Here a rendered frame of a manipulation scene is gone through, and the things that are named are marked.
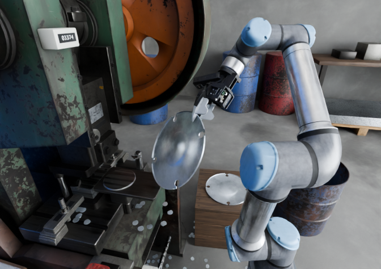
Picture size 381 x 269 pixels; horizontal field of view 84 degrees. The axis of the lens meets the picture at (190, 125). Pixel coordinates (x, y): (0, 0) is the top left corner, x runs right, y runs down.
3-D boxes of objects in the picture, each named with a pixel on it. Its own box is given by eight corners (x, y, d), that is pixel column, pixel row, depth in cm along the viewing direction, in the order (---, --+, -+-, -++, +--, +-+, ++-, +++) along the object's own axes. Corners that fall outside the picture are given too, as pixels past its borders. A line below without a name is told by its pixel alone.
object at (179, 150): (153, 130, 93) (152, 129, 93) (201, 97, 76) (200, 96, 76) (151, 197, 78) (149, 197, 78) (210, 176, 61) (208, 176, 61)
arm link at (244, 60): (245, 25, 72) (238, 37, 80) (228, 51, 71) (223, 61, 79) (265, 38, 72) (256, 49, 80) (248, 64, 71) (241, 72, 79)
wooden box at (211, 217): (248, 206, 172) (254, 172, 156) (255, 252, 138) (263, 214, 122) (198, 202, 176) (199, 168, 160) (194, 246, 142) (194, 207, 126)
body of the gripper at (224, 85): (215, 100, 68) (235, 68, 69) (197, 93, 74) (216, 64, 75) (225, 111, 73) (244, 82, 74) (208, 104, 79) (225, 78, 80)
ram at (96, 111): (125, 146, 87) (113, 72, 73) (104, 168, 74) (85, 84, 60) (87, 141, 90) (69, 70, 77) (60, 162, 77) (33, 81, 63)
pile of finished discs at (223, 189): (247, 175, 152) (247, 175, 152) (253, 207, 127) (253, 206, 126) (206, 172, 155) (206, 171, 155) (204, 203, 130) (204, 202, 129)
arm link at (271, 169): (266, 265, 79) (326, 165, 45) (226, 268, 78) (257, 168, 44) (256, 232, 88) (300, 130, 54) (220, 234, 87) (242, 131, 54)
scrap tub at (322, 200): (317, 198, 180) (334, 150, 158) (337, 244, 143) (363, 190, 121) (265, 190, 187) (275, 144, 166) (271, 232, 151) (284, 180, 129)
